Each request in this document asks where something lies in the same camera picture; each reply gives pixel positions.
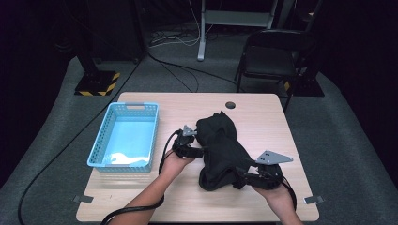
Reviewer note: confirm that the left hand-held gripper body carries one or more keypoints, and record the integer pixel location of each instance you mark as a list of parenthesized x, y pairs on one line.
[(184, 142)]

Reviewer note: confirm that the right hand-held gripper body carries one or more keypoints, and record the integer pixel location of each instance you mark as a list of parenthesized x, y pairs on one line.
[(269, 175)]

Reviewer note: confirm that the black button shirt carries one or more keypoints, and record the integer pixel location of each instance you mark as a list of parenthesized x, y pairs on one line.
[(222, 146)]

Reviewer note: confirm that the light blue plastic basket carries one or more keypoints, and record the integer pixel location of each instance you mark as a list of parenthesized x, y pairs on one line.
[(125, 137)]

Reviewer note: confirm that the person's left hand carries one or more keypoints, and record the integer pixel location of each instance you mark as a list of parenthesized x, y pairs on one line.
[(173, 167)]

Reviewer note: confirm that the person's right hand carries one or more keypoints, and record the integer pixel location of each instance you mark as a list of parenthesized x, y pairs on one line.
[(277, 197)]

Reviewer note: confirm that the grey tape piece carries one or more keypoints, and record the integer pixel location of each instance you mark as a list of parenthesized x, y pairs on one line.
[(313, 199), (83, 198)]

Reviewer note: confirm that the black stand base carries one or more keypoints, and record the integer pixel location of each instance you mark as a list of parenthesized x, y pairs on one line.
[(308, 87)]

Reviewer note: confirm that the black stand with striped base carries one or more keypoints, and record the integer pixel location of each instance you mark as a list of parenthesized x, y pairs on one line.
[(97, 82)]

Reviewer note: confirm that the black folding chair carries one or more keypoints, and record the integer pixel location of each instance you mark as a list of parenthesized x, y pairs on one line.
[(269, 62)]

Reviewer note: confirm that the black equipment cabinet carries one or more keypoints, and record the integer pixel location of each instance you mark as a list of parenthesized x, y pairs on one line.
[(115, 31)]

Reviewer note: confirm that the grey metal frame stand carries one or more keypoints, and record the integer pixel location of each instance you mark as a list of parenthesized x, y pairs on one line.
[(202, 47)]

